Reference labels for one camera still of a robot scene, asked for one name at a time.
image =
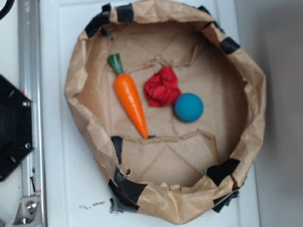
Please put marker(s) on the orange toy carrot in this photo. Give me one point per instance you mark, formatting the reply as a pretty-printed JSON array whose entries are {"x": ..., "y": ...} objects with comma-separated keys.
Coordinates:
[{"x": 128, "y": 95}]

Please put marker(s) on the blue ball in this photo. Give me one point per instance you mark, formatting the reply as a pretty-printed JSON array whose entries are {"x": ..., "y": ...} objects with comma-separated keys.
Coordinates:
[{"x": 188, "y": 107}]

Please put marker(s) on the aluminium frame rail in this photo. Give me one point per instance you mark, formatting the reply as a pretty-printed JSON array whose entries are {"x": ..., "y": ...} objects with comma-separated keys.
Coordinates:
[{"x": 33, "y": 166}]

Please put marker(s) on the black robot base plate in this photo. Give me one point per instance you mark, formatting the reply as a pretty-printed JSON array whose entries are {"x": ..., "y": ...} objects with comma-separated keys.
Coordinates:
[{"x": 16, "y": 136}]

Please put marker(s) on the crumpled red cloth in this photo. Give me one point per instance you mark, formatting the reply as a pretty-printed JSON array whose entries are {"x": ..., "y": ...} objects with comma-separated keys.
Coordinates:
[{"x": 162, "y": 88}]

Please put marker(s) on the metal corner bracket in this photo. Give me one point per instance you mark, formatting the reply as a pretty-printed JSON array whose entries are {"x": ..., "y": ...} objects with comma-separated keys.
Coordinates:
[{"x": 29, "y": 213}]

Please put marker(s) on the brown paper bag tray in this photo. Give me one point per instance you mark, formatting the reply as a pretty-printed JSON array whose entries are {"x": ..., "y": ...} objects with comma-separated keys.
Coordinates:
[{"x": 181, "y": 170}]

